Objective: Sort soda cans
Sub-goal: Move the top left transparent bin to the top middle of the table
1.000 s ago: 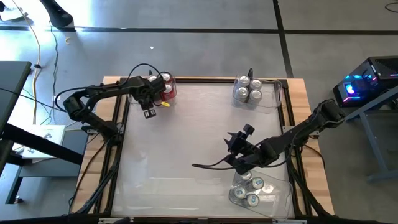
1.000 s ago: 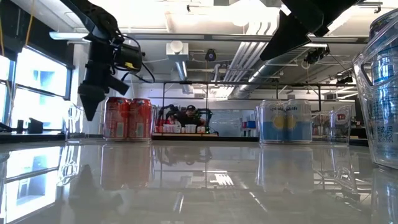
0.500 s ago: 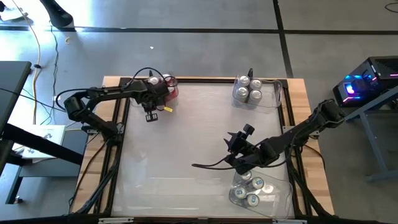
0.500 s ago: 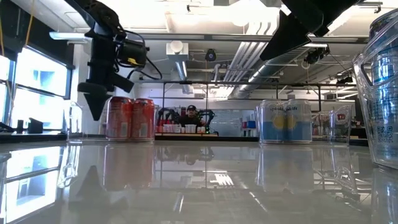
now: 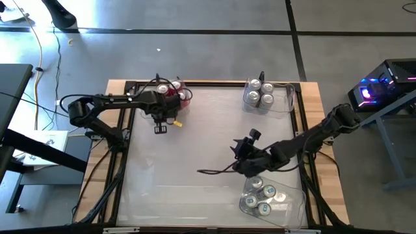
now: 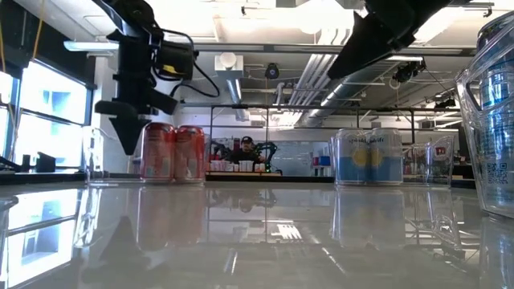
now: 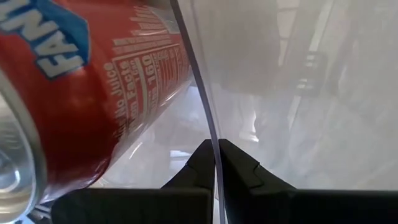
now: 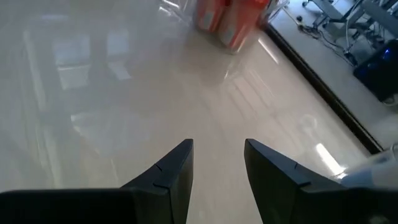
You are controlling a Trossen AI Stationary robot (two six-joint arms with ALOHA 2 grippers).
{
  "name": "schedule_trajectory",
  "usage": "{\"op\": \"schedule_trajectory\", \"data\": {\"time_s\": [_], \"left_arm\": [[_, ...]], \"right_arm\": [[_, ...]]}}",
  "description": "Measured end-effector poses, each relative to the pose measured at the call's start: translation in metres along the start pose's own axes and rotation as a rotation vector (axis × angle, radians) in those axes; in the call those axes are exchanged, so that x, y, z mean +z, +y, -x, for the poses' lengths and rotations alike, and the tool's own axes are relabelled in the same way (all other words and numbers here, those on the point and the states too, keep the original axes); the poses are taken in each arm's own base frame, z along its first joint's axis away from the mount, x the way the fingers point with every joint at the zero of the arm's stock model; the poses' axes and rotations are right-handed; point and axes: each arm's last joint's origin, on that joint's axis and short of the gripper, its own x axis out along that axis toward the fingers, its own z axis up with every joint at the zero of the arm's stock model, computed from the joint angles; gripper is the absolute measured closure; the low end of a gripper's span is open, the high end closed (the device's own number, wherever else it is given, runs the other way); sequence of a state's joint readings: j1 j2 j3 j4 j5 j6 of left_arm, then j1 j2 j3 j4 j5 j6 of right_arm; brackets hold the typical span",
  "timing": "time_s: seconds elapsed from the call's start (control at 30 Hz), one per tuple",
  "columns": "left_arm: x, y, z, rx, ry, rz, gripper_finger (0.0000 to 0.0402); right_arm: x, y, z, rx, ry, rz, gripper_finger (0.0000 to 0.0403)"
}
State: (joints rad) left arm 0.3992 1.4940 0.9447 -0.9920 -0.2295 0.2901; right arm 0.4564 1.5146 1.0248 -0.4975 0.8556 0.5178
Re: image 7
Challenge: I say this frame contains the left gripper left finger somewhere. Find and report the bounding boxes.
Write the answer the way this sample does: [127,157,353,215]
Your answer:
[51,139,216,224]

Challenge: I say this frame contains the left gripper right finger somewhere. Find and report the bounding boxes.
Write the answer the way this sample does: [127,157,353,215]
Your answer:
[218,138,398,224]

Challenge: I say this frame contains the red Fanta strawberry can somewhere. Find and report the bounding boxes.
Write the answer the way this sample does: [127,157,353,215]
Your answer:
[0,0,194,223]

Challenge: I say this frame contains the clear plastic can bin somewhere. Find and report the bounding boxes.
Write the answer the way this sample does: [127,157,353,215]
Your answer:
[0,0,398,224]

